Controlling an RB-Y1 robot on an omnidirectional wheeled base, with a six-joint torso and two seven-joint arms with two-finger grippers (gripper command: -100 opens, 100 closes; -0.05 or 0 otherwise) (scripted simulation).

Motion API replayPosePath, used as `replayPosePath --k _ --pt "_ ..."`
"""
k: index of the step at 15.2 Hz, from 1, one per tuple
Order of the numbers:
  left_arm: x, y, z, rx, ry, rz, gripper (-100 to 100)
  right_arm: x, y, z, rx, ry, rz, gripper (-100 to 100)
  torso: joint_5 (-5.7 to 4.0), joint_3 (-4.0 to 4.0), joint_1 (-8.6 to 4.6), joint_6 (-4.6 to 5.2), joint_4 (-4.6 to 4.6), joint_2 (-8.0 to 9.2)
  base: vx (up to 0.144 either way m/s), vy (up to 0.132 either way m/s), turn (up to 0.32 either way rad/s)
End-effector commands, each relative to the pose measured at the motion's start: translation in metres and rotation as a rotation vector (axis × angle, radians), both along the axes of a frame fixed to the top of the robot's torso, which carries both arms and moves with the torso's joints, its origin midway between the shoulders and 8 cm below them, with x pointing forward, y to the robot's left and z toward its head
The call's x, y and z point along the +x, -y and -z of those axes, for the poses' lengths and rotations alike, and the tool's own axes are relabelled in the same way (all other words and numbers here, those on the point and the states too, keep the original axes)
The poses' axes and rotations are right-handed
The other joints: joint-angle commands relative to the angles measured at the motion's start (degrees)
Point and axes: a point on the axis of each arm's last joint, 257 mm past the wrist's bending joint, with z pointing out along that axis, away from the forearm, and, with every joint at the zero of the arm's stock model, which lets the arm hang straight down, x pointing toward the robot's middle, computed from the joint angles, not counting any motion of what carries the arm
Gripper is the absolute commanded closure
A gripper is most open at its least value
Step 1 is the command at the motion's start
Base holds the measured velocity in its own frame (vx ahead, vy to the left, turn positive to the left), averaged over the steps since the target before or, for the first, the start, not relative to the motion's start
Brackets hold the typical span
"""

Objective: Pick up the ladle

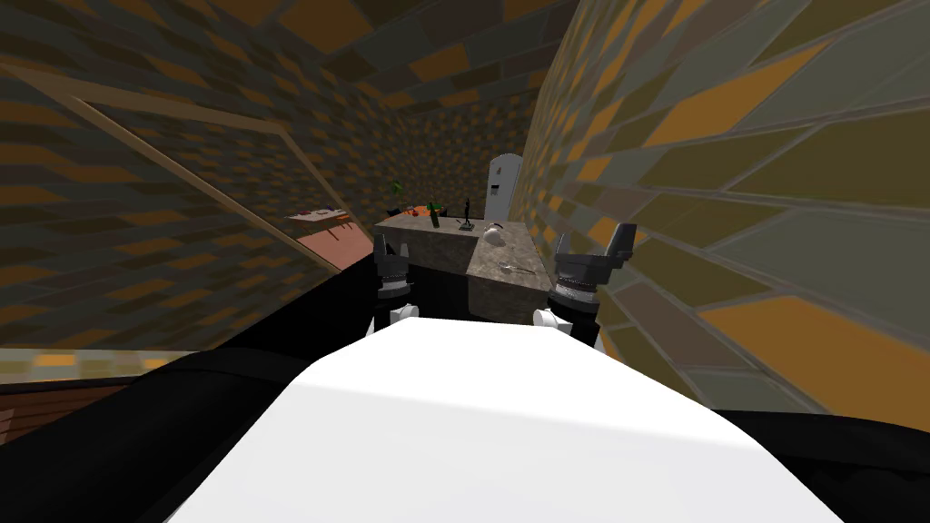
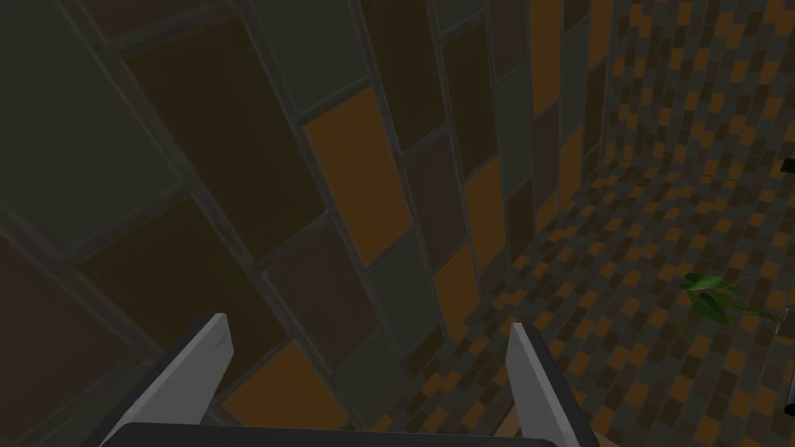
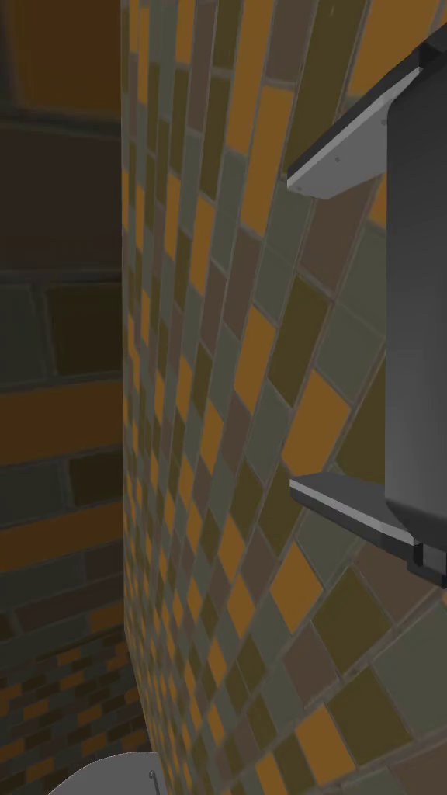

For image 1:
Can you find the black statuette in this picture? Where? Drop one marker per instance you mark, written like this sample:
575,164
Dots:
466,216

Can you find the white refrigerator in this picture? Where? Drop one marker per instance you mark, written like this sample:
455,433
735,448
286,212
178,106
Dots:
503,187

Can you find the green potted plant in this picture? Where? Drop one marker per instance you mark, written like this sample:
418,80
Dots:
397,193

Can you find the silver fork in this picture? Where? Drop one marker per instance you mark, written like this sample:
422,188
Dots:
514,268

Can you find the white mug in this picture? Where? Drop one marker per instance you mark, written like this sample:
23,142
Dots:
494,234

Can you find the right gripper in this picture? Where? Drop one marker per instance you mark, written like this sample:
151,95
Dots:
585,270

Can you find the green bottle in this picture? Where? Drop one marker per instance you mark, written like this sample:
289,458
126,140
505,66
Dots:
434,215

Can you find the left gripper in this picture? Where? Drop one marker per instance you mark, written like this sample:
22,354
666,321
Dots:
392,267

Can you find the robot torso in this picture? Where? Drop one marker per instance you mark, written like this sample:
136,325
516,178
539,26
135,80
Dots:
494,436

